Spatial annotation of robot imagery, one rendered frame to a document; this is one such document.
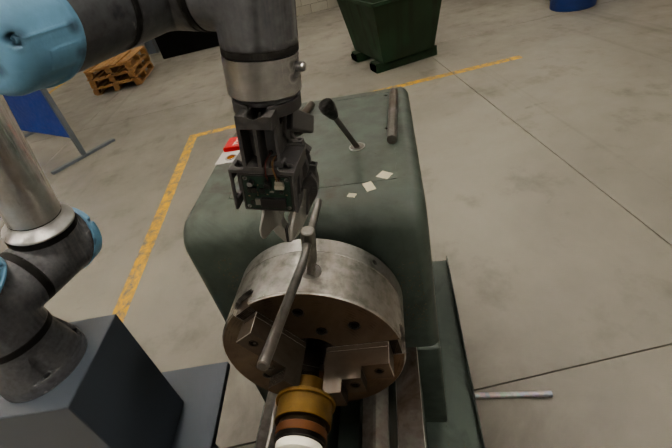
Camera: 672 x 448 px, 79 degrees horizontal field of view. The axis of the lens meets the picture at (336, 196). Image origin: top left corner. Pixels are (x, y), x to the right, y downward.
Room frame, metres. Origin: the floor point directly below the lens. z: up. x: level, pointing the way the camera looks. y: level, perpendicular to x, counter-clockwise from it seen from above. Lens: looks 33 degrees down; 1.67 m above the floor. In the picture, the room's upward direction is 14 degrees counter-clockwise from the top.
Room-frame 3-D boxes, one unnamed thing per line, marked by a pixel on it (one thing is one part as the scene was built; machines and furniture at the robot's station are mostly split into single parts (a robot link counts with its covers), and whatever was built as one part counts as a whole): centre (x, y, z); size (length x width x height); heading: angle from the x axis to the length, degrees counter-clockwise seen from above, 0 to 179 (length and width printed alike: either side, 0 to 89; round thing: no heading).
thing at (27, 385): (0.55, 0.61, 1.15); 0.15 x 0.15 x 0.10
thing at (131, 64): (8.12, 3.34, 0.22); 1.25 x 0.86 x 0.44; 2
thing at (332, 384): (0.39, 0.02, 1.09); 0.12 x 0.11 x 0.05; 77
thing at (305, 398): (0.34, 0.13, 1.08); 0.09 x 0.09 x 0.09; 77
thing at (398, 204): (0.88, 0.02, 1.06); 0.59 x 0.48 x 0.39; 167
